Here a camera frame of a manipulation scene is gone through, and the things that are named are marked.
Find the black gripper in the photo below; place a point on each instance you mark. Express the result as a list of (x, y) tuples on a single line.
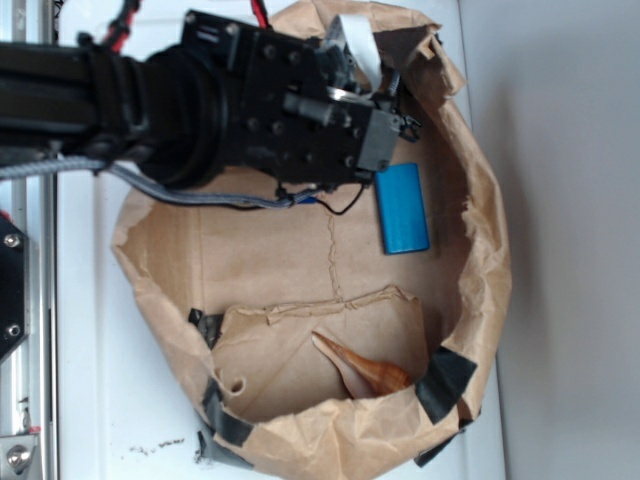
[(300, 110)]

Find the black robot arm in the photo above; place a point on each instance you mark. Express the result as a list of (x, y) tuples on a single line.
[(91, 101)]

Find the blue rectangular block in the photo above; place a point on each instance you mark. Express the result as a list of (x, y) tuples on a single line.
[(401, 210)]

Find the brown paper bag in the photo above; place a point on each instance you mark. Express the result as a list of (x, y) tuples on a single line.
[(279, 275)]

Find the orange spiral seashell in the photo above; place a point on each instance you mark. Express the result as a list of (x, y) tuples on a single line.
[(363, 378)]

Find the black tape strip far right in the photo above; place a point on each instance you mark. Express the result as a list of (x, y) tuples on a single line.
[(441, 388)]

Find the black tape strip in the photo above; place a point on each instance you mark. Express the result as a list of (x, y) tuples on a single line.
[(231, 429), (441, 388)]

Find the black tape strip left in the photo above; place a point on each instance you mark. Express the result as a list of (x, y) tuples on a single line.
[(231, 429)]

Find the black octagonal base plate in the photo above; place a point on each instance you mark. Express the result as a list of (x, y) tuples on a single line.
[(13, 271)]

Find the aluminium rail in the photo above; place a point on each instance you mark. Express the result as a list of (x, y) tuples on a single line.
[(28, 394)]

